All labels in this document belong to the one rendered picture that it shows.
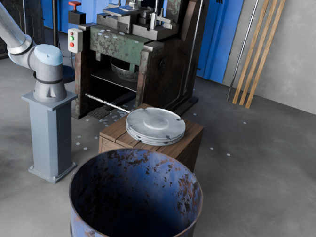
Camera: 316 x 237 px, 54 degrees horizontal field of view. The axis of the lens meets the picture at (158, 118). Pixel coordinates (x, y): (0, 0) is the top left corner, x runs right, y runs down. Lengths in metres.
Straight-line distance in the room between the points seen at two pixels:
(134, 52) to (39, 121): 0.68
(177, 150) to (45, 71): 0.68
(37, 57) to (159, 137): 0.64
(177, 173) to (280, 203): 0.88
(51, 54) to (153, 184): 0.71
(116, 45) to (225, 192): 1.07
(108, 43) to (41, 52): 0.62
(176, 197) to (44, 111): 0.72
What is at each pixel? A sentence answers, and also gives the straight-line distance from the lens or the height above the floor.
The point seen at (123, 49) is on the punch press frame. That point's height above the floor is 0.57.
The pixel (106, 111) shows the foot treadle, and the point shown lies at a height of 0.16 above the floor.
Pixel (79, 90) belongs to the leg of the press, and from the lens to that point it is 2.16.
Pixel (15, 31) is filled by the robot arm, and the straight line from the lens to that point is 1.48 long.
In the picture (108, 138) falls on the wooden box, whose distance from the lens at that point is 1.46.
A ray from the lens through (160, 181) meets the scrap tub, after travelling 1.22.
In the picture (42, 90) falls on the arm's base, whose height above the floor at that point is 0.50.
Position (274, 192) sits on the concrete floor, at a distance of 1.96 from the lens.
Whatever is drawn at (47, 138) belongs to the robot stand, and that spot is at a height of 0.27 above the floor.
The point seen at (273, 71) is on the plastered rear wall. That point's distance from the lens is 3.05.
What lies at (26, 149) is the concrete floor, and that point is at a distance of 1.98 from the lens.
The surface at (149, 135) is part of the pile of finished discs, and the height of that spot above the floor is 0.39.
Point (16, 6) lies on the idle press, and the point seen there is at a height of 0.44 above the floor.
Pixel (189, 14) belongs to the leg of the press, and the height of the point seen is 0.76.
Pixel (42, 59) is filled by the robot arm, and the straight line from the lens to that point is 1.45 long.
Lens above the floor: 1.16
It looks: 30 degrees down
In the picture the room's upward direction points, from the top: 9 degrees clockwise
